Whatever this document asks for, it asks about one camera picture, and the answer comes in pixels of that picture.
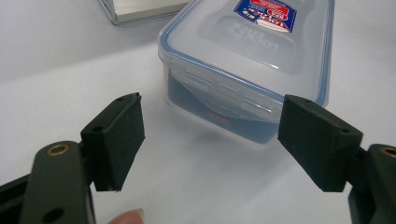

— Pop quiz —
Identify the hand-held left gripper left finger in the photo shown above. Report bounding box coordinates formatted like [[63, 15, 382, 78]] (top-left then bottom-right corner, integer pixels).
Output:
[[79, 91, 147, 192]]

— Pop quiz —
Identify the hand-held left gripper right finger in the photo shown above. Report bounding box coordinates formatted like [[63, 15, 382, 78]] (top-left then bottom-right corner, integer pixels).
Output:
[[276, 94, 364, 193]]

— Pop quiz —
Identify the clear plastic food container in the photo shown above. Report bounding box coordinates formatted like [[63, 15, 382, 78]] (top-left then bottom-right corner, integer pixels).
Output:
[[157, 0, 336, 145]]

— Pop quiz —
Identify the silver metal box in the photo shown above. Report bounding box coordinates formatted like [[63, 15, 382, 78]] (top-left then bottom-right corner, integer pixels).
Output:
[[97, 0, 191, 26]]

